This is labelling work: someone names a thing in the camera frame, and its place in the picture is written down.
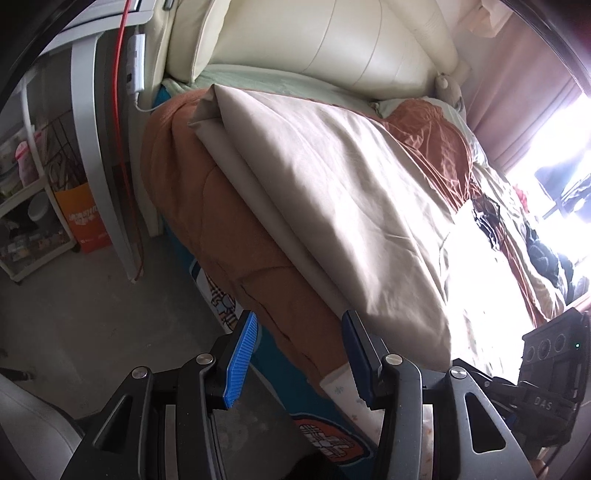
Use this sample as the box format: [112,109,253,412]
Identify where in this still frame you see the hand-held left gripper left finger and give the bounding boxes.
[60,310,258,480]

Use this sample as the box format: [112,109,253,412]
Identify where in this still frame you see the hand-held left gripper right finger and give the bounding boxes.
[341,310,536,480]

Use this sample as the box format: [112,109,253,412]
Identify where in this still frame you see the beige zip jacket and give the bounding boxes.
[187,84,453,365]

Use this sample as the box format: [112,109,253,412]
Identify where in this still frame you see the dark grey clothes pile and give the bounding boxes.
[522,222,588,301]

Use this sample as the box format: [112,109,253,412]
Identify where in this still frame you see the dark hanging clothes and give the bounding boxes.
[536,157,591,217]

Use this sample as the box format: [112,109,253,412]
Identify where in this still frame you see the white floral bed sheet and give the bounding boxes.
[318,198,532,444]

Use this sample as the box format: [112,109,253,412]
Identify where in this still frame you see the brown and beige comforter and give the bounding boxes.
[141,90,568,384]

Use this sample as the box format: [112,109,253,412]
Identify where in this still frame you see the orange bag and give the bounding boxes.
[53,182,114,254]

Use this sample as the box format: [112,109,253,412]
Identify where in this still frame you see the window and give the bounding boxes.
[503,88,591,222]

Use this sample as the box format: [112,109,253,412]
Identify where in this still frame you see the white shelf cart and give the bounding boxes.
[0,78,84,283]

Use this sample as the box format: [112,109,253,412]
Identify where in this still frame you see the white bowl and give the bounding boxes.
[25,191,54,227]

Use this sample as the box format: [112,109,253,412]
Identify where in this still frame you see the pink curtain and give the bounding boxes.
[462,0,587,176]

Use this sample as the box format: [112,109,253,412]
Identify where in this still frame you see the light green pillow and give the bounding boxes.
[161,65,490,167]

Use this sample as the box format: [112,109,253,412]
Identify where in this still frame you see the grey stuffed toy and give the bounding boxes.
[434,71,467,112]

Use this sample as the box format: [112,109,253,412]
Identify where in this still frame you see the pink bottle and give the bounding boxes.
[14,141,40,185]

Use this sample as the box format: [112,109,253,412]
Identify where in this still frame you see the white power strip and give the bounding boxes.
[124,34,147,100]

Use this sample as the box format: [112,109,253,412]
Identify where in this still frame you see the cream padded headboard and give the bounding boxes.
[161,0,460,100]

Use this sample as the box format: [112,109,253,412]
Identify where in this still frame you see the white curved furniture frame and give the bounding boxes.
[28,0,160,280]

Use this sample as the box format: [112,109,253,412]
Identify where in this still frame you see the red cable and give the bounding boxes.
[112,0,145,283]

